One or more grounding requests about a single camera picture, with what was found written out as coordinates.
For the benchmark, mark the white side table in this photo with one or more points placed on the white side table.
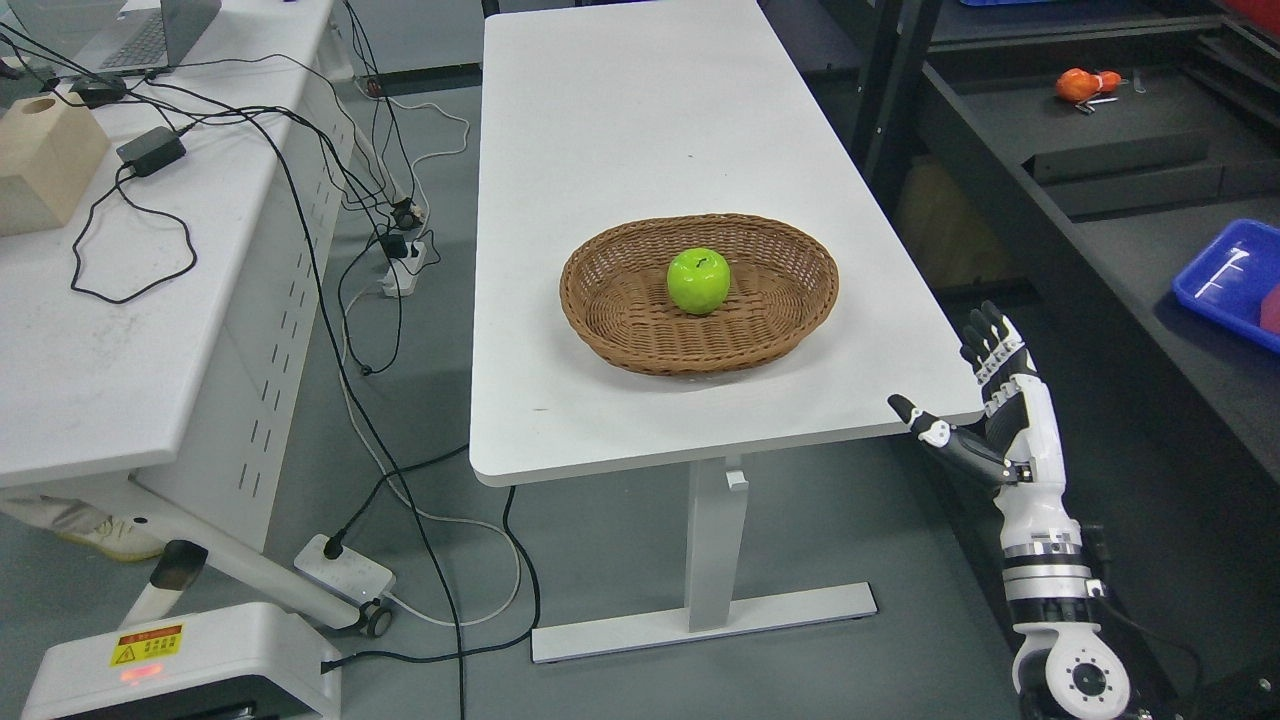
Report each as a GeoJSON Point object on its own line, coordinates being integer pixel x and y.
{"type": "Point", "coordinates": [152, 351]}

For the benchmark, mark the orange toy on shelf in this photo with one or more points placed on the orange toy on shelf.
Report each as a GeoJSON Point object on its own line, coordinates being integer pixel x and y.
{"type": "Point", "coordinates": [1077, 85]}

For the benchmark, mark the white robot base unit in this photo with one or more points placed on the white robot base unit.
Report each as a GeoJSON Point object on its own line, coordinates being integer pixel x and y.
{"type": "Point", "coordinates": [252, 660]}

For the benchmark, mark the green apple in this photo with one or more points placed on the green apple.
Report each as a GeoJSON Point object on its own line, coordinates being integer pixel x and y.
{"type": "Point", "coordinates": [698, 281]}

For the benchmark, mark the white standing desk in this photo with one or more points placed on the white standing desk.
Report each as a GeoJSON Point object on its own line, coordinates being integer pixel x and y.
{"type": "Point", "coordinates": [593, 117]}

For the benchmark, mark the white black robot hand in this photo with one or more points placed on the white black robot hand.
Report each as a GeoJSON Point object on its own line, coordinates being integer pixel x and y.
{"type": "Point", "coordinates": [1020, 440]}

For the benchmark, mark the brown wicker basket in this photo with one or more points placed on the brown wicker basket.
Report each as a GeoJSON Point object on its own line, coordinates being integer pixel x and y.
{"type": "Point", "coordinates": [614, 294]}

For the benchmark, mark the white floor power strip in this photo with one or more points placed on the white floor power strip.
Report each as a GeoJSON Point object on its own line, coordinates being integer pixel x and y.
{"type": "Point", "coordinates": [350, 575]}

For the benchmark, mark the wooden block with hole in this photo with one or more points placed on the wooden block with hole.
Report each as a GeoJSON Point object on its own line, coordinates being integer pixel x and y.
{"type": "Point", "coordinates": [50, 151]}

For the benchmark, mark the silver laptop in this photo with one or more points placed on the silver laptop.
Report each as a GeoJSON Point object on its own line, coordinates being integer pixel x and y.
{"type": "Point", "coordinates": [156, 38]}

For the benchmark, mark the white far power strip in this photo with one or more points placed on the white far power strip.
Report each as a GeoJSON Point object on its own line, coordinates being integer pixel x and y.
{"type": "Point", "coordinates": [403, 274]}

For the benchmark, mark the black power adapter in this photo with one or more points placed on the black power adapter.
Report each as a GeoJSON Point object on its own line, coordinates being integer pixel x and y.
{"type": "Point", "coordinates": [154, 150]}

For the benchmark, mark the white sneaker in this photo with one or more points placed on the white sneaker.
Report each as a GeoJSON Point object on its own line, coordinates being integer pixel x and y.
{"type": "Point", "coordinates": [119, 539]}

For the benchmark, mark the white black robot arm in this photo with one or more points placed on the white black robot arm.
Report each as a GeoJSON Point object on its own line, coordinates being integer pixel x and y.
{"type": "Point", "coordinates": [1063, 668]}

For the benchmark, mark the black metal shelf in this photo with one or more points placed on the black metal shelf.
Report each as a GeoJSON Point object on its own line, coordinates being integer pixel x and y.
{"type": "Point", "coordinates": [1102, 203]}

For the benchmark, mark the blue plastic bin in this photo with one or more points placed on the blue plastic bin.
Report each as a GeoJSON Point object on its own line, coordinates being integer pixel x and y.
{"type": "Point", "coordinates": [1233, 281]}

